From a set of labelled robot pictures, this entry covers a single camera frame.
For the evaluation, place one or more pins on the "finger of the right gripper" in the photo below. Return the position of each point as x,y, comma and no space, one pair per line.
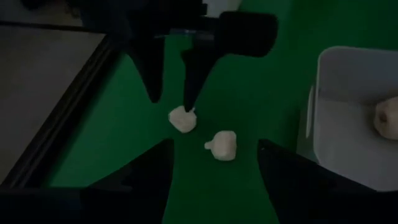
196,77
149,68

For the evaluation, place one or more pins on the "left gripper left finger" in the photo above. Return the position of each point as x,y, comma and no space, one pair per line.
140,186

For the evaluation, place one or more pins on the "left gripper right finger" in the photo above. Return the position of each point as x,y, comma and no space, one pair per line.
311,193

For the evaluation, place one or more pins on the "small white garlic bulb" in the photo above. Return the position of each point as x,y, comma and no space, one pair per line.
183,122
224,146

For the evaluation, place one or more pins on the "green table mat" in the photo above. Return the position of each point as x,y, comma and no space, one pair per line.
248,102

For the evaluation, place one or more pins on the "grey plastic basket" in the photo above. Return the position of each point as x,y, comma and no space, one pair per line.
348,140

